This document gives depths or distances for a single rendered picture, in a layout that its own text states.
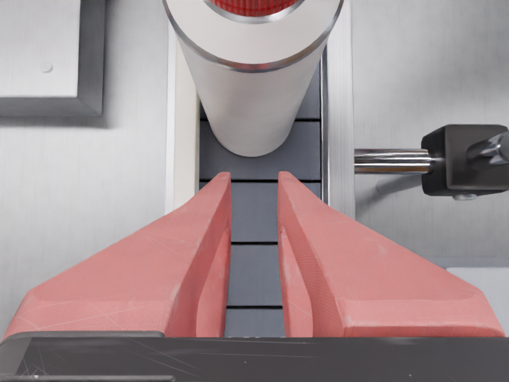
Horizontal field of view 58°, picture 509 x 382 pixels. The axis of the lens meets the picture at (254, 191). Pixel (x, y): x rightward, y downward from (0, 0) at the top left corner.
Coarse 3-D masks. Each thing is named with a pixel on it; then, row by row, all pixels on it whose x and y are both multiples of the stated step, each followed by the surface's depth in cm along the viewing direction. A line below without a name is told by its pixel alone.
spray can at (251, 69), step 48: (192, 0) 12; (240, 0) 11; (288, 0) 11; (336, 0) 12; (192, 48) 13; (240, 48) 12; (288, 48) 12; (240, 96) 15; (288, 96) 16; (240, 144) 24
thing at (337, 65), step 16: (336, 32) 21; (336, 48) 21; (336, 64) 21; (352, 64) 21; (336, 80) 20; (352, 80) 21; (336, 96) 20; (352, 96) 20; (336, 112) 20; (352, 112) 20; (336, 128) 20; (352, 128) 20; (336, 144) 20; (352, 144) 20; (336, 160) 20; (352, 160) 20; (336, 176) 20; (352, 176) 20; (336, 192) 20; (352, 192) 20; (336, 208) 20; (352, 208) 20
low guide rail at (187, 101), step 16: (176, 48) 25; (176, 64) 25; (176, 80) 25; (192, 80) 25; (176, 96) 25; (192, 96) 25; (176, 112) 25; (192, 112) 25; (176, 128) 25; (192, 128) 25; (176, 144) 25; (192, 144) 25; (176, 160) 25; (192, 160) 25; (176, 176) 25; (192, 176) 25; (176, 192) 25; (192, 192) 25
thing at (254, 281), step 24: (312, 96) 29; (216, 144) 29; (288, 144) 29; (312, 144) 29; (216, 168) 28; (240, 168) 28; (264, 168) 28; (288, 168) 28; (312, 168) 28; (240, 192) 28; (264, 192) 28; (312, 192) 28; (240, 216) 28; (264, 216) 28; (240, 240) 28; (264, 240) 28; (240, 264) 28; (264, 264) 28; (240, 288) 28; (264, 288) 28; (240, 312) 28; (264, 312) 28; (240, 336) 28; (264, 336) 28
